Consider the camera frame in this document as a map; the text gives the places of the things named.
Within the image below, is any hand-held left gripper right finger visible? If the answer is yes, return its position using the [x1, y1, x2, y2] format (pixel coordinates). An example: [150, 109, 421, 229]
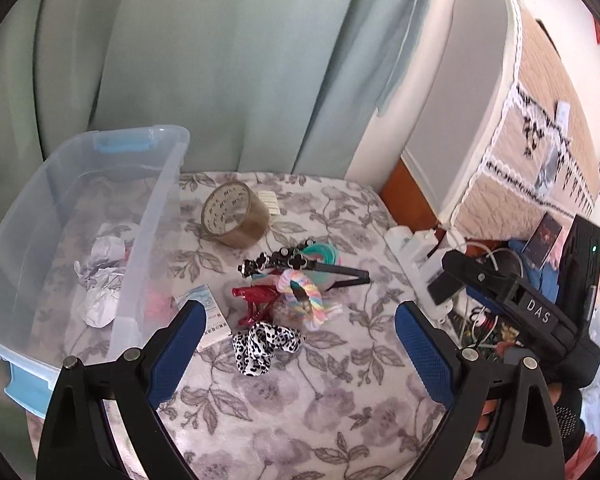
[394, 300, 568, 480]

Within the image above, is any red hair claw clip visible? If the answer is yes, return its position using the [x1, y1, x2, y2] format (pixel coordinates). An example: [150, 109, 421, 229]
[231, 282, 281, 328]

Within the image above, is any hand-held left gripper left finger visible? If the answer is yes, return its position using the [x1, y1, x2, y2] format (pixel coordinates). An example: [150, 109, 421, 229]
[34, 300, 208, 480]

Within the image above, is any beige quilted lace cover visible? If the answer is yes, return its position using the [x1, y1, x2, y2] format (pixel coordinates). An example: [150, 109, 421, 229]
[450, 7, 600, 238]

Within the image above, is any crumpled white paper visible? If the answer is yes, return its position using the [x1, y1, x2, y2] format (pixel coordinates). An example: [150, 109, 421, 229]
[75, 236, 128, 328]

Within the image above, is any dark phone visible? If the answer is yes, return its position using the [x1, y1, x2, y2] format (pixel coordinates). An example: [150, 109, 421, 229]
[522, 212, 563, 263]

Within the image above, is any black round dish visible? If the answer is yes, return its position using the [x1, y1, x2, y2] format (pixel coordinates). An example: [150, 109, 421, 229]
[490, 250, 525, 283]

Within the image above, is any brown wooden nightstand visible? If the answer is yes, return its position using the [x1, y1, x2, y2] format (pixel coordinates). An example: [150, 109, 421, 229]
[380, 162, 441, 233]

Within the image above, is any white curved headboard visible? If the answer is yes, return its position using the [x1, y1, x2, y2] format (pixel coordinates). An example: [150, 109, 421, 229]
[402, 0, 523, 226]

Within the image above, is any black white spotted scrunchie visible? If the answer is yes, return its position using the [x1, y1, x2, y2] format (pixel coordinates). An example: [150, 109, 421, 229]
[231, 322, 301, 378]

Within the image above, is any cream hair claw clip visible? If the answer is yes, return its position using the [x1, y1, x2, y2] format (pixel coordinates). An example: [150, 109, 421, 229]
[257, 190, 281, 217]

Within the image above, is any white blue small packet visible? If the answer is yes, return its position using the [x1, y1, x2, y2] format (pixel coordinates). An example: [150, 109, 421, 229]
[175, 284, 231, 353]

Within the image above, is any blue cloth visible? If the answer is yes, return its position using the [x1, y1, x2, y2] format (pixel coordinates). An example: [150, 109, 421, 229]
[510, 240, 563, 303]

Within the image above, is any black flower headband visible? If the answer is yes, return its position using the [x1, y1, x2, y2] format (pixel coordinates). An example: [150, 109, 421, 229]
[237, 242, 371, 291]

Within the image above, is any clear plastic storage box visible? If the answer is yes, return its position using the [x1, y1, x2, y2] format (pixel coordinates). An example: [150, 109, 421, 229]
[0, 124, 191, 416]

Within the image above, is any pale green curtain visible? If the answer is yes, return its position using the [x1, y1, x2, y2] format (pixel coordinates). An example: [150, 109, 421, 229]
[0, 0, 441, 196]

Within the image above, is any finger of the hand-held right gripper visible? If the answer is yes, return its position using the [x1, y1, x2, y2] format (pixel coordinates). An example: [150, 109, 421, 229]
[441, 250, 526, 312]

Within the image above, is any brown packing tape roll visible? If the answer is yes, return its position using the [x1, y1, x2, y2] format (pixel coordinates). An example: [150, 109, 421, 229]
[201, 181, 272, 248]

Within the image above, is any pastel hair tie bundle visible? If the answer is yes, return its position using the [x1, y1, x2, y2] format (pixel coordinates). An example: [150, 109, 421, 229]
[300, 242, 341, 268]

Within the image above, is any grey floral blanket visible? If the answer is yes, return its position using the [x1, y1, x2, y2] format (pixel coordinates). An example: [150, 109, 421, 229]
[25, 172, 481, 480]

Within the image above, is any white power strip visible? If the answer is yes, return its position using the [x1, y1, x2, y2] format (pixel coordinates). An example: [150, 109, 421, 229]
[385, 225, 456, 321]

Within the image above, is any pastel rainbow braided scrunchie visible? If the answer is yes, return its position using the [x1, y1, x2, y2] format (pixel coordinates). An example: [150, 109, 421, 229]
[275, 269, 346, 331]

